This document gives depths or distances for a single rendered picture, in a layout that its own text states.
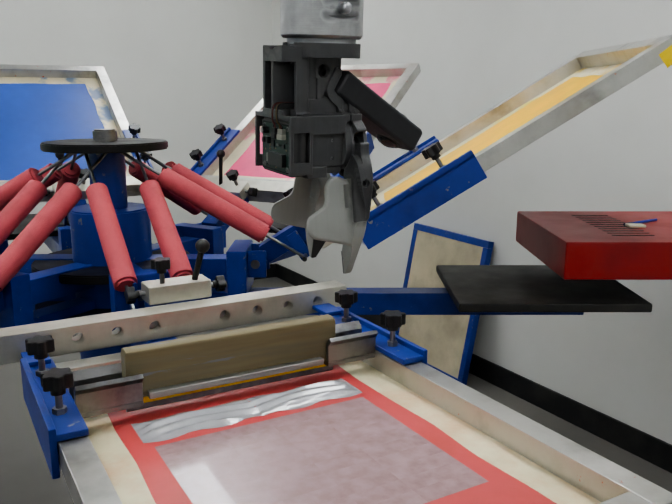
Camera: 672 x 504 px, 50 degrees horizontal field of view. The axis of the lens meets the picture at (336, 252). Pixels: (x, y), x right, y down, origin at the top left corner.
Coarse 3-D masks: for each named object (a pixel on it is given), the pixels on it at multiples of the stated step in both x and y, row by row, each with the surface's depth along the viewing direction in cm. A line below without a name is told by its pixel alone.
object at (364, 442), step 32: (288, 384) 120; (352, 384) 120; (288, 416) 108; (320, 416) 108; (352, 416) 108; (384, 416) 108; (416, 416) 108; (320, 448) 98; (352, 448) 98; (384, 448) 98; (416, 448) 98; (448, 448) 98; (352, 480) 90; (384, 480) 90; (416, 480) 90; (448, 480) 90; (480, 480) 90; (512, 480) 90
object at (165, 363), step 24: (192, 336) 112; (216, 336) 112; (240, 336) 114; (264, 336) 116; (288, 336) 118; (312, 336) 121; (144, 360) 107; (168, 360) 109; (192, 360) 111; (216, 360) 113; (240, 360) 115; (264, 360) 117; (288, 360) 119; (144, 384) 108; (168, 384) 109
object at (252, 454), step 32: (128, 416) 108; (160, 416) 108; (128, 448) 98; (160, 448) 98; (192, 448) 98; (224, 448) 98; (256, 448) 98; (288, 448) 98; (160, 480) 90; (192, 480) 90; (224, 480) 90; (256, 480) 90; (288, 480) 90; (320, 480) 90
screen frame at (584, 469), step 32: (416, 384) 116; (448, 384) 111; (480, 416) 103; (512, 416) 100; (64, 448) 91; (512, 448) 98; (544, 448) 92; (576, 448) 91; (96, 480) 83; (576, 480) 88; (608, 480) 84; (640, 480) 83
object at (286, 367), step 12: (300, 360) 120; (312, 360) 120; (240, 372) 115; (252, 372) 115; (264, 372) 116; (276, 372) 117; (180, 384) 110; (192, 384) 110; (204, 384) 111; (216, 384) 112; (156, 396) 108
